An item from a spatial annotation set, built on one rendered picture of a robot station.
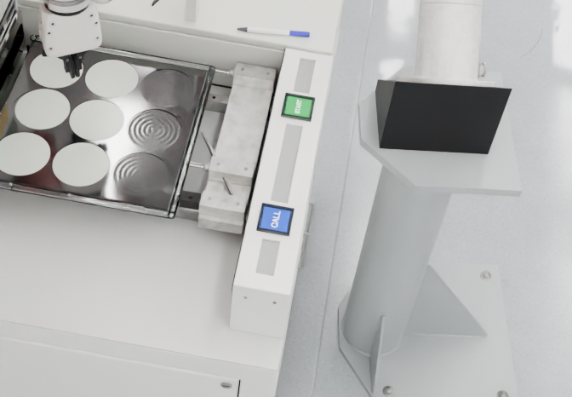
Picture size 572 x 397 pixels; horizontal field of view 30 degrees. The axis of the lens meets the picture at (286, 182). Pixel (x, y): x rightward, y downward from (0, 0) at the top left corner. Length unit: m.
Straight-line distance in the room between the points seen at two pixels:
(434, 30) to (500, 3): 1.73
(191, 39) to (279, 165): 0.36
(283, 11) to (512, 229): 1.23
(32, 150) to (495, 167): 0.88
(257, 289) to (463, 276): 1.31
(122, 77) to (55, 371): 0.56
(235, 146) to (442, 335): 1.05
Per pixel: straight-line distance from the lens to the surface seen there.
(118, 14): 2.11
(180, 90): 2.05
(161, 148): 1.96
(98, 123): 2.00
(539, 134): 3.37
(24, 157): 1.96
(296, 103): 1.96
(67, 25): 1.86
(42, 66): 2.11
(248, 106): 2.06
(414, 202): 2.24
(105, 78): 2.08
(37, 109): 2.03
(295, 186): 1.84
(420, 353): 2.80
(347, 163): 3.14
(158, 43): 2.12
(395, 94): 1.99
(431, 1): 2.04
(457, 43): 2.03
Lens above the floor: 2.40
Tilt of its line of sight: 51 degrees down
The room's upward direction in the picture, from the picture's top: 8 degrees clockwise
